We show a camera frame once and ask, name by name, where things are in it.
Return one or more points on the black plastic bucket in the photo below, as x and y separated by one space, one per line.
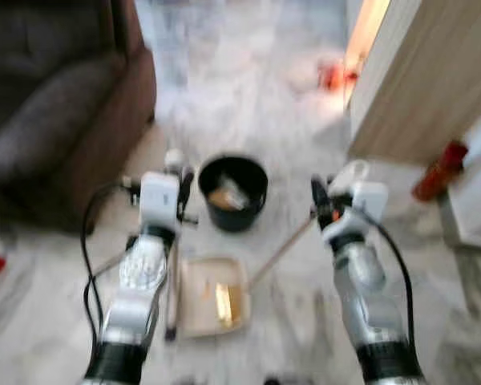
244 215

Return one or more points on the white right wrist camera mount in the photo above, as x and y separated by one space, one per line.
370 200

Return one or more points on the shiny gold flat box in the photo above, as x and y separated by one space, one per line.
224 305

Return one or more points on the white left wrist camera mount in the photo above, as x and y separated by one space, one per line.
159 196

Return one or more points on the crumpled plastic wrapper trash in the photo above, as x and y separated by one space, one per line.
227 195

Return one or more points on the light wooden cabinet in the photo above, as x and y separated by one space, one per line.
425 80

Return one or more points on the red cylindrical can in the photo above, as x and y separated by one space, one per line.
441 170

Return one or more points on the red plastic item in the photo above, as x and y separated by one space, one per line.
333 74

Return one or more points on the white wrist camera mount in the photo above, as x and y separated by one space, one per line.
159 196
370 200

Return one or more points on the white metal-legged furniture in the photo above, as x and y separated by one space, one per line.
477 192

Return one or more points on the dark brown sofa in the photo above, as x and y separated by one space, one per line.
56 104

